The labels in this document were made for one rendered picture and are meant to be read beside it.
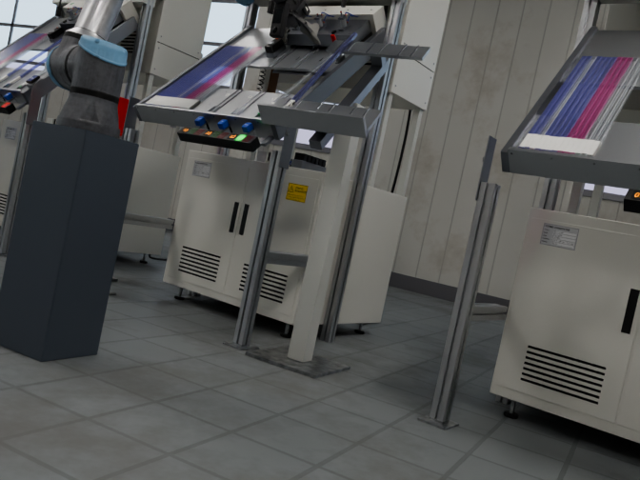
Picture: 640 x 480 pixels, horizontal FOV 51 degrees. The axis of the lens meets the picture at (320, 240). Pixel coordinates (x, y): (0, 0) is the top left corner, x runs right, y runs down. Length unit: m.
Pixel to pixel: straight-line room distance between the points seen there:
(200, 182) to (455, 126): 3.28
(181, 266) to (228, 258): 0.26
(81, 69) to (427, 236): 4.23
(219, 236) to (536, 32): 3.72
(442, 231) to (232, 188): 3.18
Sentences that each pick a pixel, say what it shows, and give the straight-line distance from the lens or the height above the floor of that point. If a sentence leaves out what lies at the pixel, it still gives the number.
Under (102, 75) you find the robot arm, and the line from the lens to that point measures 1.74.
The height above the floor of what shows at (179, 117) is 0.70.
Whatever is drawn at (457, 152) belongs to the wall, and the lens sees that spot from 5.65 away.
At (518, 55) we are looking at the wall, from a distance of 5.74.
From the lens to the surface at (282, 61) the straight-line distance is 2.64.
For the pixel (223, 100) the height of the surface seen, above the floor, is 0.80.
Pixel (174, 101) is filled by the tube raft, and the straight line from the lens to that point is 2.57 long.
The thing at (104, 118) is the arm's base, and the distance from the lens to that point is 1.72.
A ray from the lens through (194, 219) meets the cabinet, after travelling 2.78.
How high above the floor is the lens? 0.47
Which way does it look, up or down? 2 degrees down
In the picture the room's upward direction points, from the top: 12 degrees clockwise
